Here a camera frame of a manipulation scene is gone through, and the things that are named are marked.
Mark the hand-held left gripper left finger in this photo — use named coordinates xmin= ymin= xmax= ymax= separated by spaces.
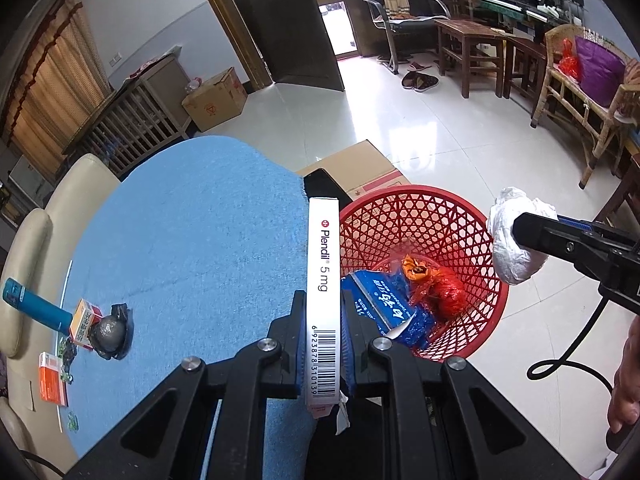
xmin=62 ymin=290 xmax=307 ymax=480

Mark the white plastic bag ball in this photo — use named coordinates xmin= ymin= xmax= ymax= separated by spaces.
xmin=486 ymin=186 xmax=560 ymax=286

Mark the large orange white box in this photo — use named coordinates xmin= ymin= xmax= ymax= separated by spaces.
xmin=39 ymin=352 xmax=69 ymax=407

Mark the purple cushion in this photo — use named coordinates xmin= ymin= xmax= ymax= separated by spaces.
xmin=574 ymin=36 xmax=627 ymax=108

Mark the dark wooden stool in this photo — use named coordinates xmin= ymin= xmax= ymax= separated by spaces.
xmin=502 ymin=35 xmax=548 ymax=101

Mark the tan curtain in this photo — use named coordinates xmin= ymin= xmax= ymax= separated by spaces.
xmin=0 ymin=2 xmax=113 ymax=176

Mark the rattan chair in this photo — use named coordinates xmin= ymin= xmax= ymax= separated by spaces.
xmin=530 ymin=24 xmax=640 ymax=190

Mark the small orange white box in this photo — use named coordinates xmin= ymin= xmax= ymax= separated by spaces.
xmin=69 ymin=299 xmax=104 ymax=351

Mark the person's right hand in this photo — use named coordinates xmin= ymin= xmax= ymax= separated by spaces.
xmin=607 ymin=317 xmax=640 ymax=433

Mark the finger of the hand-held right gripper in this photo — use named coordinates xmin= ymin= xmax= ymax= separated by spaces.
xmin=557 ymin=215 xmax=640 ymax=251
xmin=512 ymin=212 xmax=640 ymax=316

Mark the red plastic bag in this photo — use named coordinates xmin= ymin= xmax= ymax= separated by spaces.
xmin=410 ymin=267 xmax=468 ymax=321

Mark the black metal chair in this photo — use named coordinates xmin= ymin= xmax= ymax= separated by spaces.
xmin=356 ymin=0 xmax=451 ymax=75

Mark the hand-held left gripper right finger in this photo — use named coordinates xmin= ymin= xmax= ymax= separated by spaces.
xmin=341 ymin=289 xmax=583 ymax=480

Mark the brown wooden table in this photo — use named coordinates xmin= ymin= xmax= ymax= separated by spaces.
xmin=435 ymin=17 xmax=508 ymax=100

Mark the teal thermos bottle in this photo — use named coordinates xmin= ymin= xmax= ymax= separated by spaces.
xmin=1 ymin=278 xmax=75 ymax=333

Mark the cream leather sofa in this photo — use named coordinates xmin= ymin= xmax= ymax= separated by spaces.
xmin=0 ymin=152 xmax=121 ymax=461

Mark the white air conditioner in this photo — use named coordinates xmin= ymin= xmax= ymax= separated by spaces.
xmin=7 ymin=156 xmax=55 ymax=201

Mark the orange wrapper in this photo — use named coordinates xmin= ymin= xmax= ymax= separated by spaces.
xmin=401 ymin=255 xmax=433 ymax=283

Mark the blue white packet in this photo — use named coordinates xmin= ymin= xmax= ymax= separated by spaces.
xmin=341 ymin=269 xmax=418 ymax=341

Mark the wooden crib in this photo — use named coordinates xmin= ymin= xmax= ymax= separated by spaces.
xmin=62 ymin=52 xmax=193 ymax=178

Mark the red plastic basket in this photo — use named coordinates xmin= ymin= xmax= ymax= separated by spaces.
xmin=339 ymin=185 xmax=510 ymax=365

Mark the dark wooden door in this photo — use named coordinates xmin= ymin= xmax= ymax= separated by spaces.
xmin=215 ymin=0 xmax=346 ymax=92

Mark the flat cardboard box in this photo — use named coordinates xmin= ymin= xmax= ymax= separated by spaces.
xmin=295 ymin=139 xmax=413 ymax=206

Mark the black cable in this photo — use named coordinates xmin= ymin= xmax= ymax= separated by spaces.
xmin=526 ymin=292 xmax=615 ymax=396

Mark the black plastic bag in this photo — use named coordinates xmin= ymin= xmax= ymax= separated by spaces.
xmin=90 ymin=303 xmax=135 ymax=361

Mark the white medicine box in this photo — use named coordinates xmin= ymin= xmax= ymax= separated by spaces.
xmin=304 ymin=197 xmax=351 ymax=436

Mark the small red bag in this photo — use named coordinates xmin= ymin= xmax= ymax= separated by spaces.
xmin=557 ymin=38 xmax=582 ymax=81

